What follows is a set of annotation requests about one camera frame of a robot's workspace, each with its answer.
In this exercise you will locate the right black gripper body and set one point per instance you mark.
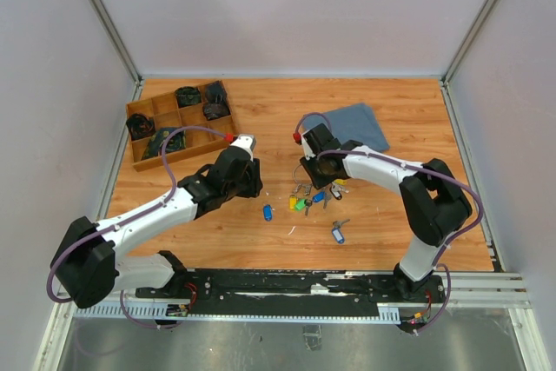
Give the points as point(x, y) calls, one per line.
point(317, 172)

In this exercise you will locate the folded blue towel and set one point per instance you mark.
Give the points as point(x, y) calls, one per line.
point(358, 122)

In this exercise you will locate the wooden compartment tray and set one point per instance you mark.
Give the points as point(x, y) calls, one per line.
point(202, 136)

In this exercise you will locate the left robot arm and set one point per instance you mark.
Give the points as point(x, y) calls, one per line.
point(93, 261)

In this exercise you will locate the large keyring with tagged keys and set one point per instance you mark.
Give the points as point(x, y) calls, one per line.
point(305, 196)

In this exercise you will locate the rolled black tie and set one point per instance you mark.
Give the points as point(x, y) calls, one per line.
point(215, 93)

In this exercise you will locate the blue green patterned tie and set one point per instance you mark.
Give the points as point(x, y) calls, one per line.
point(174, 142)

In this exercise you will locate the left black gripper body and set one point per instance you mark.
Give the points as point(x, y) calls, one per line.
point(248, 185)

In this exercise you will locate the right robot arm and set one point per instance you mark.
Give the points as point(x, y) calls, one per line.
point(435, 204)

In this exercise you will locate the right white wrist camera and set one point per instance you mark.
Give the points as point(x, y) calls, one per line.
point(301, 141)

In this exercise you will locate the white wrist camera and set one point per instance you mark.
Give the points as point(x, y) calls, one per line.
point(247, 143)
point(301, 141)

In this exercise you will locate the rolled brown-black tie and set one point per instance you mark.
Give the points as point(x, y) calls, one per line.
point(213, 111)

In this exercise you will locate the rolled tie with red pattern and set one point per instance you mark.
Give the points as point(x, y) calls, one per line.
point(140, 126)

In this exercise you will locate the key with light blue tag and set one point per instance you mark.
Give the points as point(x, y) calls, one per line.
point(336, 231)

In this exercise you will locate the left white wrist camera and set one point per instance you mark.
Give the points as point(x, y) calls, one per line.
point(247, 143)

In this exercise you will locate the key with dark blue tag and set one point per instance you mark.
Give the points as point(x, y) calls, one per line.
point(268, 212)

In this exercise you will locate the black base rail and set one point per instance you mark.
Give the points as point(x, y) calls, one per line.
point(293, 293)

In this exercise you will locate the rolled dark tie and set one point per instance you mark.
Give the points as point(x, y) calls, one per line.
point(188, 96)

